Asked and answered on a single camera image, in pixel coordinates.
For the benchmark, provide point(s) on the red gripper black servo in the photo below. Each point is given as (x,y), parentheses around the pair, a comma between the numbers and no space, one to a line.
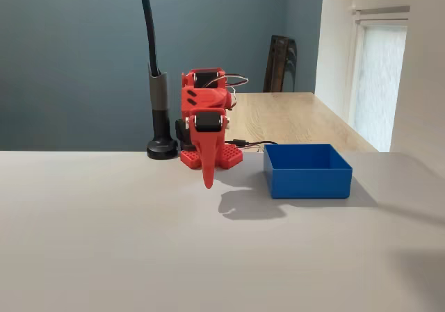
(207,124)

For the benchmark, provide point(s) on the red robot arm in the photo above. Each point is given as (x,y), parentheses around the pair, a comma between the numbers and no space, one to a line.
(203,98)

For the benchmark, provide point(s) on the blue plastic bin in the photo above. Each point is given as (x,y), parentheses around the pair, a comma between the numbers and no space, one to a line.
(309,181)

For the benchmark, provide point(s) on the black table clamp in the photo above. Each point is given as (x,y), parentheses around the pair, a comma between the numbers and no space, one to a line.
(179,131)

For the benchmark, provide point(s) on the black gooseneck stand grey sleeve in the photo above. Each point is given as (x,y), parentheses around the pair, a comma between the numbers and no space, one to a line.
(159,117)

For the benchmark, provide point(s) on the light wooden table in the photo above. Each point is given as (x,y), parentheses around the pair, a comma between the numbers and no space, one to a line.
(292,117)

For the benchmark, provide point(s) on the white framed window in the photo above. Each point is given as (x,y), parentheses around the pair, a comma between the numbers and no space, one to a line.
(379,82)

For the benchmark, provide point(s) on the dark wooden frame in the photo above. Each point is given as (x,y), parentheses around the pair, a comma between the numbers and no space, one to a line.
(278,65)

